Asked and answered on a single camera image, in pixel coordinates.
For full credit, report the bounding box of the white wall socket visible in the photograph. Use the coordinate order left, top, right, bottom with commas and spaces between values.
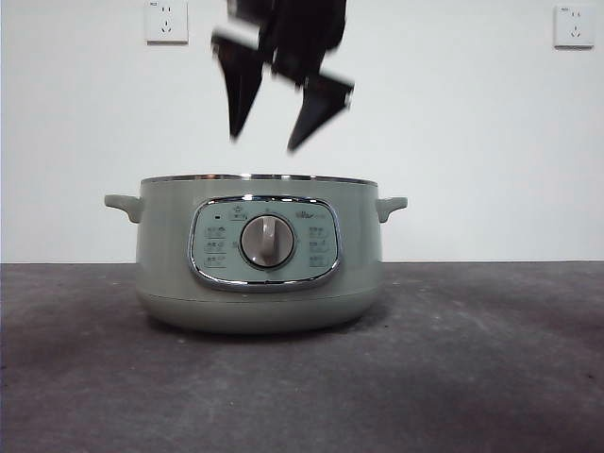
553, 5, 596, 50
144, 0, 189, 46

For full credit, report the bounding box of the green electric cooking pot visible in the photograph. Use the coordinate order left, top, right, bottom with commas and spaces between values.
104, 173, 409, 336

